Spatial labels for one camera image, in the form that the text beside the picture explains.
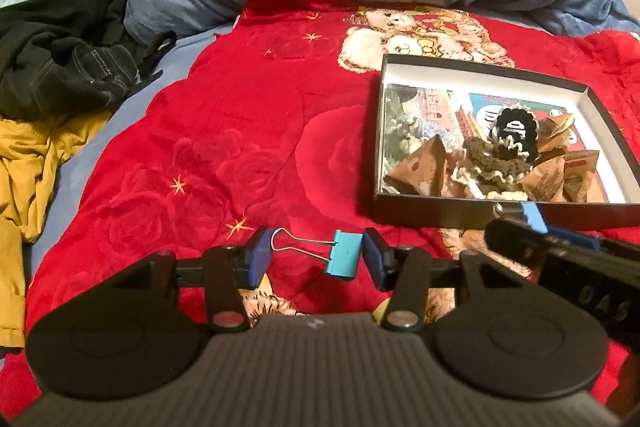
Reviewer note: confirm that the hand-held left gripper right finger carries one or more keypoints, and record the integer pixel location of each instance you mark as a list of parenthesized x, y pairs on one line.
[(375, 259)]

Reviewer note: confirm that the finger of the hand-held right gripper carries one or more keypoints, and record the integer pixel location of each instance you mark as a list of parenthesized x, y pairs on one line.
[(570, 238), (532, 219)]

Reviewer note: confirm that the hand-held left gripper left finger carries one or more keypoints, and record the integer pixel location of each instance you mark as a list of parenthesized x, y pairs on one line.
[(257, 259)]

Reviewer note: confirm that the blue binder clip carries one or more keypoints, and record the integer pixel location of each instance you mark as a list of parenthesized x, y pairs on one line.
[(342, 257)]

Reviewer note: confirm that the cream scrunchie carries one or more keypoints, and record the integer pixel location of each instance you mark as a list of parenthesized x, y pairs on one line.
[(465, 179)]

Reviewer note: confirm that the black cardboard box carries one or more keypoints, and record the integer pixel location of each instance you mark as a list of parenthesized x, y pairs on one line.
[(440, 212)]

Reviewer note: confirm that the dark olive scrunchie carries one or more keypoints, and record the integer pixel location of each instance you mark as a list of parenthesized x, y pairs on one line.
[(482, 154)]

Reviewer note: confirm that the black scrunchie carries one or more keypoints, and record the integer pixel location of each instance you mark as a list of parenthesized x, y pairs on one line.
[(500, 127)]

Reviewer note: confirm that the red printed blanket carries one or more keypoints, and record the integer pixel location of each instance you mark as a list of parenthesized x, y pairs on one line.
[(225, 132)]

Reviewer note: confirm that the illustrated book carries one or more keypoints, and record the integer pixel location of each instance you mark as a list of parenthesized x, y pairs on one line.
[(430, 107)]

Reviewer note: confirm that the yellow cloth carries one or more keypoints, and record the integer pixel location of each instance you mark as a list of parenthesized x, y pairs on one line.
[(30, 157)]

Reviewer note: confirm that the black clothing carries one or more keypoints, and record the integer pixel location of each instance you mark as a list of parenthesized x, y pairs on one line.
[(60, 47)]

